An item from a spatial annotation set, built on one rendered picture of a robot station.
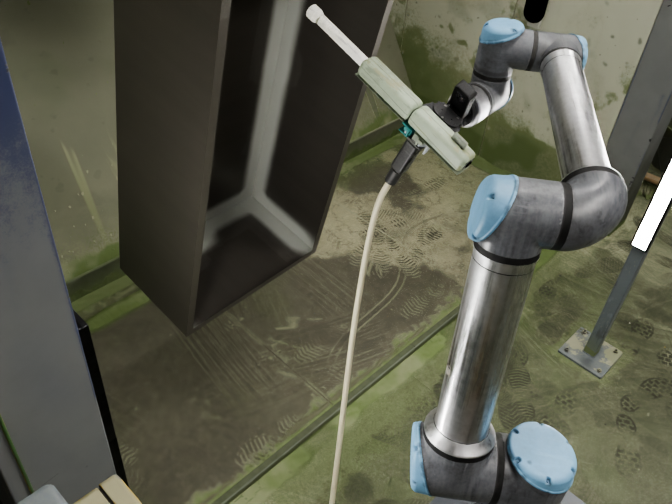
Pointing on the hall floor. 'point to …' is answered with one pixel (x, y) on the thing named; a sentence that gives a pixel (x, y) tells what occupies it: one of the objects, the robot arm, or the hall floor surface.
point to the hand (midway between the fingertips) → (416, 134)
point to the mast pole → (615, 300)
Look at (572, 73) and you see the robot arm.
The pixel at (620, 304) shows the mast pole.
